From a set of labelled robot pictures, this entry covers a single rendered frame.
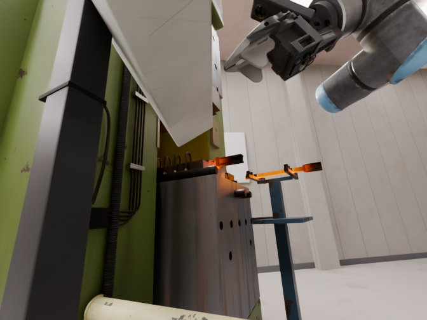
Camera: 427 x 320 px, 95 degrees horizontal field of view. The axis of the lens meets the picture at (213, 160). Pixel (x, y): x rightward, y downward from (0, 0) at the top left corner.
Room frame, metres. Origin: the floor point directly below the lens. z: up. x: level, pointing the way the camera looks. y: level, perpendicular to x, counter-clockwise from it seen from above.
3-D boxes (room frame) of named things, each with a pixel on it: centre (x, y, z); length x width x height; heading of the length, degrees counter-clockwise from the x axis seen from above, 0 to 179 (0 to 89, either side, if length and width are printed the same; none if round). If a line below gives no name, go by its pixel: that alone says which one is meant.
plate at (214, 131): (1.07, -0.02, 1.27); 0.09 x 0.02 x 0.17; 156
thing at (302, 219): (1.17, -0.36, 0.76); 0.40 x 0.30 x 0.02; 149
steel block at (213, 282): (0.87, 0.17, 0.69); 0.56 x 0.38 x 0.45; 66
